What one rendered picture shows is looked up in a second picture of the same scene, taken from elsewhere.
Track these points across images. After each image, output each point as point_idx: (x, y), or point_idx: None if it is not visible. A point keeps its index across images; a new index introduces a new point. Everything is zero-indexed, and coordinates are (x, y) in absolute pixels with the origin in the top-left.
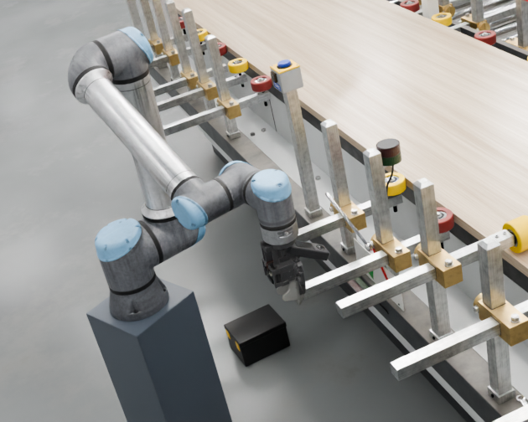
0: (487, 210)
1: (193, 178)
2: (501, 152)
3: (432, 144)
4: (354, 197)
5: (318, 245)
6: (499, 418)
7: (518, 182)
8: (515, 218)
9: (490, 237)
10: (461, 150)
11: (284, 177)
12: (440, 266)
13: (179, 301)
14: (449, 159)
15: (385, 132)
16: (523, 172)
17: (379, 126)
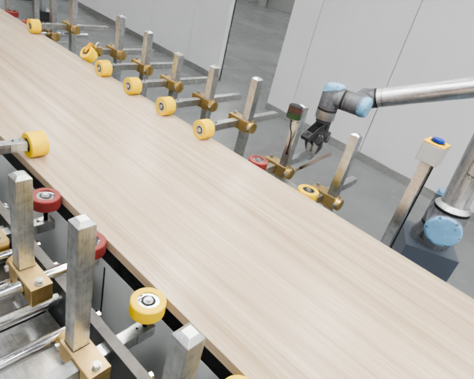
0: (229, 159)
1: (374, 89)
2: (235, 203)
3: (300, 222)
4: None
5: (308, 132)
6: (197, 78)
7: (214, 175)
8: (209, 153)
9: (214, 66)
10: (271, 211)
11: (329, 83)
12: (238, 113)
13: (405, 238)
14: (275, 203)
15: (354, 244)
16: (212, 183)
17: (369, 254)
